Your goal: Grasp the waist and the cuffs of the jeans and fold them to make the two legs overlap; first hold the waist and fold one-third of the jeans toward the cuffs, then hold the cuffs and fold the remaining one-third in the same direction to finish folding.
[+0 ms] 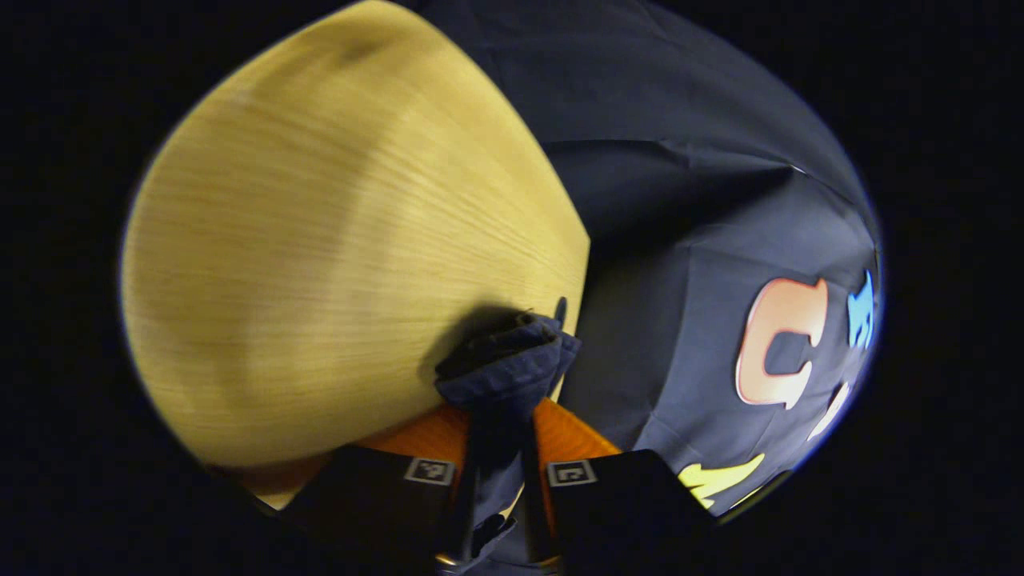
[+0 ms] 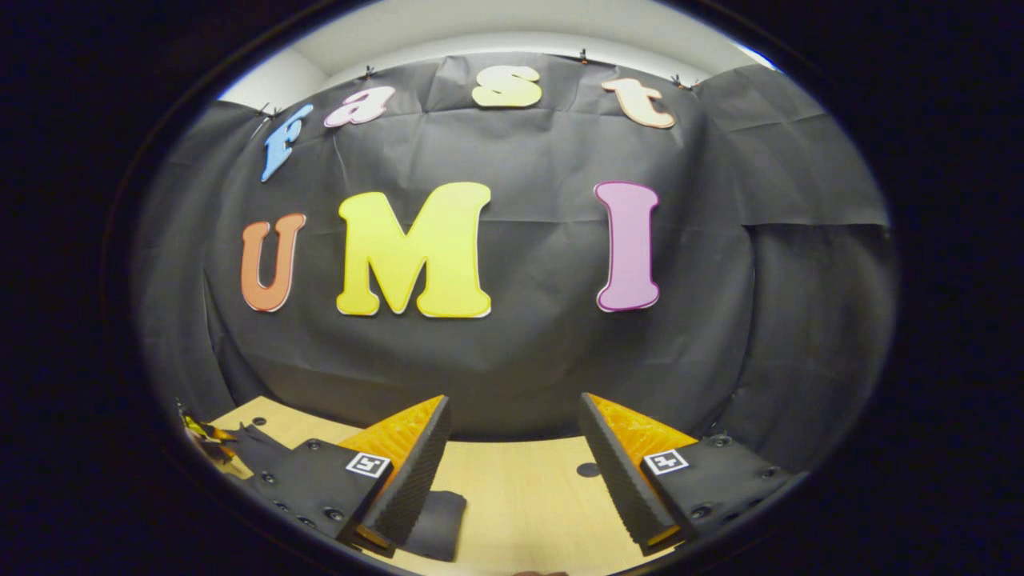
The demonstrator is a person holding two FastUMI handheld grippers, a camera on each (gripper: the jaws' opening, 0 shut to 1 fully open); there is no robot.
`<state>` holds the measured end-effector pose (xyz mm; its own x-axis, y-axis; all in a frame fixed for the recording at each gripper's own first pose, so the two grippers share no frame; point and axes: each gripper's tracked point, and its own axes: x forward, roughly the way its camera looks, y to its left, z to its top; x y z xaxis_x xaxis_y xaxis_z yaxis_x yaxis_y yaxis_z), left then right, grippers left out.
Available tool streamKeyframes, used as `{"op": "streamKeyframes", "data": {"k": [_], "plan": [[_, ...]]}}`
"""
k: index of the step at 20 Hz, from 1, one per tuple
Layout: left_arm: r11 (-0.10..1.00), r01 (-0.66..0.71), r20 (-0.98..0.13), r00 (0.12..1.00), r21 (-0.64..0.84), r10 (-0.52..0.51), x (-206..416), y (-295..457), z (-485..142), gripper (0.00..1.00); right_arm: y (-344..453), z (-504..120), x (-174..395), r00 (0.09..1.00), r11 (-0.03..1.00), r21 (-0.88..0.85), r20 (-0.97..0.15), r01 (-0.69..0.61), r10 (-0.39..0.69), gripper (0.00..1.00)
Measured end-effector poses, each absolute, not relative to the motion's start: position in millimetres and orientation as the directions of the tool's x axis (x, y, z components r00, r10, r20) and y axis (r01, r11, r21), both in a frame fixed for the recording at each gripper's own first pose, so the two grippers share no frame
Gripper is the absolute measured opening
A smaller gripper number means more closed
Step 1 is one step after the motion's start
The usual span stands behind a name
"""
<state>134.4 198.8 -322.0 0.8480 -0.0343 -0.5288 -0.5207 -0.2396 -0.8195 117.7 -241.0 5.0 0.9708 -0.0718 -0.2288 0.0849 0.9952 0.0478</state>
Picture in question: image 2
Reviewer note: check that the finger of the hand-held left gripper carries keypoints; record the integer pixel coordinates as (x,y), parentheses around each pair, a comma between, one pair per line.
(212,442)

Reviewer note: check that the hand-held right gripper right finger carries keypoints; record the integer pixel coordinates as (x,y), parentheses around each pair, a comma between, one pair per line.
(620,472)

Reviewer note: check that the black backdrop cloth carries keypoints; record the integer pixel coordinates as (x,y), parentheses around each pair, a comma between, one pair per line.
(544,360)

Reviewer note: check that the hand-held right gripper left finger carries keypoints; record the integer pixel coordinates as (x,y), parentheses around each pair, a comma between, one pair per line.
(416,472)

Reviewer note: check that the dark jeans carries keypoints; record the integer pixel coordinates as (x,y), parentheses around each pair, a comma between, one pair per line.
(440,524)

